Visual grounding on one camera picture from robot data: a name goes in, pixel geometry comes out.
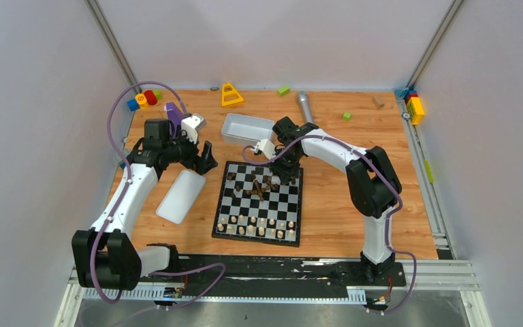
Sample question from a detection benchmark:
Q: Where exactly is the yellow cylinder block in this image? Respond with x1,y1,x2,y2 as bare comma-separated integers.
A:
135,93,150,109

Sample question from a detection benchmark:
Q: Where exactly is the black white chessboard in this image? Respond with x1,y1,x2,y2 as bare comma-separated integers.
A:
211,161,304,247

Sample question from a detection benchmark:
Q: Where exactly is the silver microphone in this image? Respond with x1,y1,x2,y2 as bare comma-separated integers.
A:
296,91,315,123

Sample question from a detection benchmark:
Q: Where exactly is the green block in corner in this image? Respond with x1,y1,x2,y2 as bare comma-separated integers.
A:
153,90,162,100

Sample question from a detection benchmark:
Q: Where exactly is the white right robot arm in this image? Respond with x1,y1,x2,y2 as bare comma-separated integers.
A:
255,117,402,285

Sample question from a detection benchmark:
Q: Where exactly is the red cylinder block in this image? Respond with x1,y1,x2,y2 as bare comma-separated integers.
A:
144,90,158,106

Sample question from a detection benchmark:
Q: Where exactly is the green block near wall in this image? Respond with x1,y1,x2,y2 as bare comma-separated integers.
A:
276,85,291,97

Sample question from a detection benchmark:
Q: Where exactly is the blue toy block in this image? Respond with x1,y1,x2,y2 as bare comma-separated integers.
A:
127,99,140,112

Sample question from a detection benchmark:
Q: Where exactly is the yellow triangular toy block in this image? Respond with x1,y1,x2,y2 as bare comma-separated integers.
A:
221,82,244,108

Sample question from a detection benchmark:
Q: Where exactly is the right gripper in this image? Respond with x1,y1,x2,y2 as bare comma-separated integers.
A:
268,148,304,184

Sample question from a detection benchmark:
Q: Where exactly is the brown wooden block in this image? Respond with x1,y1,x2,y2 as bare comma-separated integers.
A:
372,96,385,109

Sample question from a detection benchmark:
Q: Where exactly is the white box lid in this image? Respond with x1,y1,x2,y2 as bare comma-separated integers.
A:
155,170,206,224

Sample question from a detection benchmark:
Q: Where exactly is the stacked coloured blocks right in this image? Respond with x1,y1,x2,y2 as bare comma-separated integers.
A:
394,88,426,125

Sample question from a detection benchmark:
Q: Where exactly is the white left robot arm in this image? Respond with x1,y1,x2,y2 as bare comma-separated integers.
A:
72,114,217,291

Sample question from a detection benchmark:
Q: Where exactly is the white rectangular box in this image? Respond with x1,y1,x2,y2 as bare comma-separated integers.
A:
221,113,274,146

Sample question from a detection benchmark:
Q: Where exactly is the purple metronome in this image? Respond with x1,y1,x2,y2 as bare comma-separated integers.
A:
164,102,185,128

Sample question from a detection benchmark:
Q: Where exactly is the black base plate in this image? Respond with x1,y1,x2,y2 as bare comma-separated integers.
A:
142,254,407,298

